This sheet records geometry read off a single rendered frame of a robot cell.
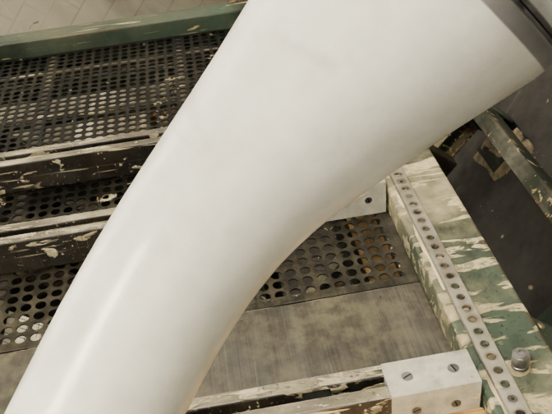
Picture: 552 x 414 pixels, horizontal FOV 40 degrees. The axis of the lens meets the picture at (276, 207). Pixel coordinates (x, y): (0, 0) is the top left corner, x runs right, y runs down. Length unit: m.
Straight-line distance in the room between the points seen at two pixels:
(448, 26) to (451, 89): 0.02
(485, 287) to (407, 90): 1.02
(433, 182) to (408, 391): 0.53
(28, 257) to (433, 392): 0.78
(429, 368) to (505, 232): 1.52
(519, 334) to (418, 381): 0.19
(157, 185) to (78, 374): 0.07
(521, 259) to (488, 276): 1.22
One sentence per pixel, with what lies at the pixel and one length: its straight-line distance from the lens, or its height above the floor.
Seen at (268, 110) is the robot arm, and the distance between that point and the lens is 0.24.
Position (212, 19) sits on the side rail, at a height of 1.10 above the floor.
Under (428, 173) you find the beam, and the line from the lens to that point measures 1.50.
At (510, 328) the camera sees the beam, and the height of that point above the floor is 0.85.
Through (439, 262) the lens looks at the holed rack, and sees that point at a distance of 1.28.
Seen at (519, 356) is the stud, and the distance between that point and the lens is 1.11.
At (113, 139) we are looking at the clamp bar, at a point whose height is 1.33.
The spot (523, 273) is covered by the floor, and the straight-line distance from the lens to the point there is 2.45.
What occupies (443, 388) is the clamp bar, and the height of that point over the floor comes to 0.97.
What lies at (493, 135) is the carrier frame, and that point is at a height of 0.18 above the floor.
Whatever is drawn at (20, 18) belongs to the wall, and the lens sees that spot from 6.81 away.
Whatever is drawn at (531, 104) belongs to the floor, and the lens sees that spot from 2.77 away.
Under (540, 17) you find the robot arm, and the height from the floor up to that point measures 1.54.
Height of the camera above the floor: 1.68
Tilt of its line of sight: 25 degrees down
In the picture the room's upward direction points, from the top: 64 degrees counter-clockwise
